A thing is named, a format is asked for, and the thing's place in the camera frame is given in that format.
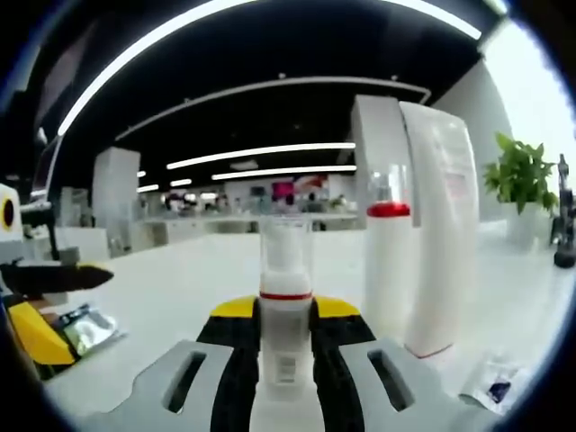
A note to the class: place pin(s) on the narrow white pillar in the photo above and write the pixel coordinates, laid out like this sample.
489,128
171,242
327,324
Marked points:
116,189

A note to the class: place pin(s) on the large bright window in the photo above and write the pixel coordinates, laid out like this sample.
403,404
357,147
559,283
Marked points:
535,103

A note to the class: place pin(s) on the small white skincare sachet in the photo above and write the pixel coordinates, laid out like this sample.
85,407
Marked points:
495,382

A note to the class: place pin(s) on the green potted plant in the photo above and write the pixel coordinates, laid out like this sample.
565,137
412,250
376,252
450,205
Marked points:
522,175

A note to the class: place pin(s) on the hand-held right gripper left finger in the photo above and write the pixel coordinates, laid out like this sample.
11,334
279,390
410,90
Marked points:
234,360

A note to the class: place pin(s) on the white red-collared skincare bottle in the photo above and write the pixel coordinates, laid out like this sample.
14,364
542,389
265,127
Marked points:
387,270

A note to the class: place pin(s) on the white skincare tube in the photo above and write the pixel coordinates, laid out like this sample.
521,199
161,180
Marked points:
443,247

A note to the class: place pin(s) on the black stand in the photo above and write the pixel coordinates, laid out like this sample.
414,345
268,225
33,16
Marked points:
564,252

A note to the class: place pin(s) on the small clear-capped skincare bottle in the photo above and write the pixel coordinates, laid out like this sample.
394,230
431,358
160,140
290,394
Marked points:
284,279

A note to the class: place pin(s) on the white plant pot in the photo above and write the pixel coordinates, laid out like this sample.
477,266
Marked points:
522,225

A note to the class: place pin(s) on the long ceiling light strip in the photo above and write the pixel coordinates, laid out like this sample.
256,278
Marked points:
180,40

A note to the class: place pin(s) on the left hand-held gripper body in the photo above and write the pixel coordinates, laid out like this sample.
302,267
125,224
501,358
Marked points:
9,216

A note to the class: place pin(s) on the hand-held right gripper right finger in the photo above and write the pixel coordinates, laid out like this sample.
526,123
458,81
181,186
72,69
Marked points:
342,360

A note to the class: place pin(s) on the grey ceiling rail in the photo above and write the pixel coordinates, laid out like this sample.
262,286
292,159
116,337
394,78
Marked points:
270,96

